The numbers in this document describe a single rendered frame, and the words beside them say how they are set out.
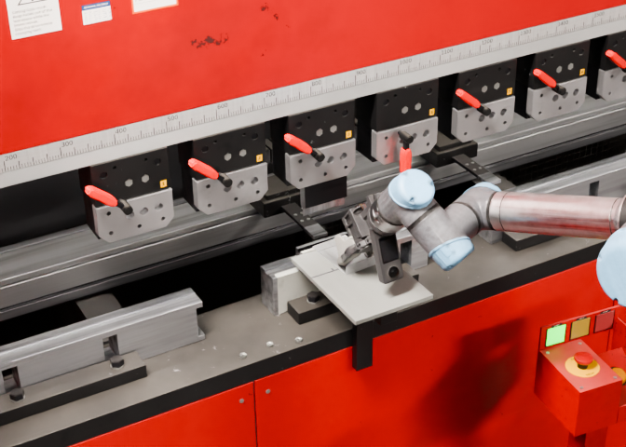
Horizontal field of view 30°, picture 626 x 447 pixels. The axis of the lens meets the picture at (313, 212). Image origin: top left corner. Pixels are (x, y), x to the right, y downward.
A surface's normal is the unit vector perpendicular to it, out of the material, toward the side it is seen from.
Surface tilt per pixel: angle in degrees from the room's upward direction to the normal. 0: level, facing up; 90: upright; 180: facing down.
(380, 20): 90
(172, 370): 0
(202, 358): 0
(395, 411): 90
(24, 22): 90
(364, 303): 0
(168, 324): 90
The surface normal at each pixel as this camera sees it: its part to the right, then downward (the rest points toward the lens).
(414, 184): 0.31, -0.37
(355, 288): -0.01, -0.86
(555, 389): -0.92, 0.21
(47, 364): 0.48, 0.44
